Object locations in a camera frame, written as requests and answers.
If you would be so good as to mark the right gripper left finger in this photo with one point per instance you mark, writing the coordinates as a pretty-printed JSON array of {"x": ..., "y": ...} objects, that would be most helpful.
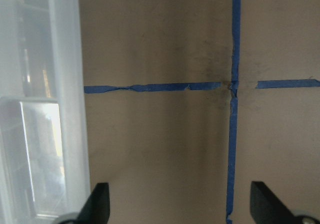
[{"x": 96, "y": 210}]

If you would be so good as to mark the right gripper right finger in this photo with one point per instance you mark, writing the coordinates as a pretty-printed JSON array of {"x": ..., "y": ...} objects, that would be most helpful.
[{"x": 265, "y": 207}]

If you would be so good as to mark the clear ribbed box lid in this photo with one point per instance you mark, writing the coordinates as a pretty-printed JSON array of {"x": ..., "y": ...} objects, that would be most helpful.
[{"x": 44, "y": 159}]

